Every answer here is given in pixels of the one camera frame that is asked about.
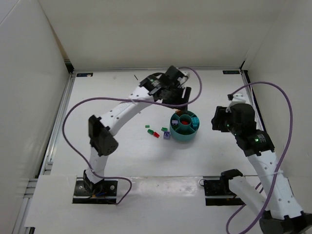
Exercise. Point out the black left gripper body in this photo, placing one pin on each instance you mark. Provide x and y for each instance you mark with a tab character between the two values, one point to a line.
179	96

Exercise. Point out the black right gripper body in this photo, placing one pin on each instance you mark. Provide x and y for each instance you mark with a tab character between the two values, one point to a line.
217	119

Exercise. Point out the green square lego brick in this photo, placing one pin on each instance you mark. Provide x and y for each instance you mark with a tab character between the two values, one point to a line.
184	132

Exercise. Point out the red lego tile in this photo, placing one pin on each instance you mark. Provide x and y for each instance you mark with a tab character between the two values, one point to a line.
156	134

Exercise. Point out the green two-stud lego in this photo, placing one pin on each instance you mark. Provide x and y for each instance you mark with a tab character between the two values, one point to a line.
150	131

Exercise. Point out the small teal lego brick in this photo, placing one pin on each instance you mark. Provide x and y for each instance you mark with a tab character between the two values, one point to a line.
195	120

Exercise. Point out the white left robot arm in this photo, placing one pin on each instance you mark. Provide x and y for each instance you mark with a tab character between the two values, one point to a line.
166	89

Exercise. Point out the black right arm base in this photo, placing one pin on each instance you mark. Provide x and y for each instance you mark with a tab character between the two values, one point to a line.
217	192

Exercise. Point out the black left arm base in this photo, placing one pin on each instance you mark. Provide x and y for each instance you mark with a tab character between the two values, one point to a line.
104	193

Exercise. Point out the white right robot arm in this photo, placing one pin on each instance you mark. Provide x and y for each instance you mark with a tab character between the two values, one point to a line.
279	212

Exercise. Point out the teal round divided container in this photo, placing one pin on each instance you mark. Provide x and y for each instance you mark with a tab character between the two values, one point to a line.
184	125

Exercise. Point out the lavender inverted square lego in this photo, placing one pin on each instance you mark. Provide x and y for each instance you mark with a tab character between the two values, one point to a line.
166	135

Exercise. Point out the blue right corner label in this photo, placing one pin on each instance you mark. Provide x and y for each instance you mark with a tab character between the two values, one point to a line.
231	72

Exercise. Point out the blue corner label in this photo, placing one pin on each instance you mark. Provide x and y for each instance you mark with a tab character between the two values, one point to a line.
231	72
78	75

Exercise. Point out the blue left corner label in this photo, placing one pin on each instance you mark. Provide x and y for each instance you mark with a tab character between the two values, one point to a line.
78	75

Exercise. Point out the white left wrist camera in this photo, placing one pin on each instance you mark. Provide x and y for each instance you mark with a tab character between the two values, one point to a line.
185	76

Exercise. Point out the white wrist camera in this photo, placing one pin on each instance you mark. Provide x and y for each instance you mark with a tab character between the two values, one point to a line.
234	99
185	76

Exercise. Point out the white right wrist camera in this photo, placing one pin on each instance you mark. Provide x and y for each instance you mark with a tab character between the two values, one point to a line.
234	99

